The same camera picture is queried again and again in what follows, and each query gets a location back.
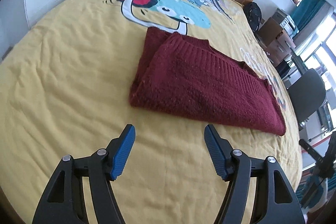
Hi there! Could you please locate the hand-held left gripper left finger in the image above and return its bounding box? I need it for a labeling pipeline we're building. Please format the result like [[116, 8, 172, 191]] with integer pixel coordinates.
[[32, 124, 136, 224]]

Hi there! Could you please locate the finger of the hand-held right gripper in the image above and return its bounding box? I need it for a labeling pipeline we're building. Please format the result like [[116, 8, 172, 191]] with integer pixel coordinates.
[[299, 138, 324, 163]]

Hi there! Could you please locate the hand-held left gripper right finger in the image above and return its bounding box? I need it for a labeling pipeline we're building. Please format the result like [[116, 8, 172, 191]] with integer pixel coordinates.
[[204, 124, 306, 224]]

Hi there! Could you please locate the dark red knitted sweater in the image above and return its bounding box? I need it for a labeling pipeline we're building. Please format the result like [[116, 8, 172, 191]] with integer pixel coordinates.
[[129, 28, 286, 136]]

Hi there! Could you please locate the teal white cloth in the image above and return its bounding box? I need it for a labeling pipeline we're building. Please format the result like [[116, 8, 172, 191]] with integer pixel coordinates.
[[299, 173, 328, 210]]

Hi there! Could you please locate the black chair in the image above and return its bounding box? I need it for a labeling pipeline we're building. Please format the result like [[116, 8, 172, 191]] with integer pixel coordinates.
[[287, 69, 328, 131]]

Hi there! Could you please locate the black paper bag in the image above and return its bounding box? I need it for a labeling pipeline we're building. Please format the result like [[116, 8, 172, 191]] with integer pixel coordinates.
[[277, 59, 296, 80]]

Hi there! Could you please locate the large side window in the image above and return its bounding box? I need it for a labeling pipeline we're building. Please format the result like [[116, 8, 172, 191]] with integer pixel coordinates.
[[297, 1, 336, 114]]

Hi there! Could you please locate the yellow printed bed cover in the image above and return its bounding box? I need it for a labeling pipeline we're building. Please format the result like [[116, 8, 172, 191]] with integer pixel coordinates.
[[0, 0, 302, 224]]

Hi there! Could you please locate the wooden chest of drawers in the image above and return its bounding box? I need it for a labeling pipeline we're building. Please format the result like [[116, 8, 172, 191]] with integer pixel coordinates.
[[259, 17, 298, 67]]

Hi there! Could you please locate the white printer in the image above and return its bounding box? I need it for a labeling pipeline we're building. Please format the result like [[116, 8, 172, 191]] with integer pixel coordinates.
[[272, 8, 299, 36]]

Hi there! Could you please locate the teal curtain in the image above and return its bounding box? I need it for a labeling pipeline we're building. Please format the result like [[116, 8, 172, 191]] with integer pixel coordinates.
[[291, 0, 329, 31]]

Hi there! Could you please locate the black backpack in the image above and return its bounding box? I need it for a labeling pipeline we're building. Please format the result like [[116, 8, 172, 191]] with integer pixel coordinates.
[[243, 2, 263, 32]]

